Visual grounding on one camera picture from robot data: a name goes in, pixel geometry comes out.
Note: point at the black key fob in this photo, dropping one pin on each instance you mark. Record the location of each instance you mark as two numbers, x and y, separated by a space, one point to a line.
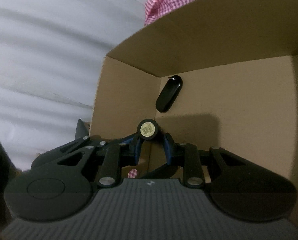
169 93

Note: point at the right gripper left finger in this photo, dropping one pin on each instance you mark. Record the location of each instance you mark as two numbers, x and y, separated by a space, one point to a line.
118 154

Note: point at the white curtain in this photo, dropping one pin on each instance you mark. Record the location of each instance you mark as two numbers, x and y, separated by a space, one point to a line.
51 54

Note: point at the black cylinder tube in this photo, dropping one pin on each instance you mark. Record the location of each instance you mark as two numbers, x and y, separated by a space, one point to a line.
147 129

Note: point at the brown cardboard box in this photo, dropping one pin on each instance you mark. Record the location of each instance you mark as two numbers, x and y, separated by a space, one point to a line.
238 60

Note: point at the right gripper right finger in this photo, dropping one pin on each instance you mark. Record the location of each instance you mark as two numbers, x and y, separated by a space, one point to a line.
186 156

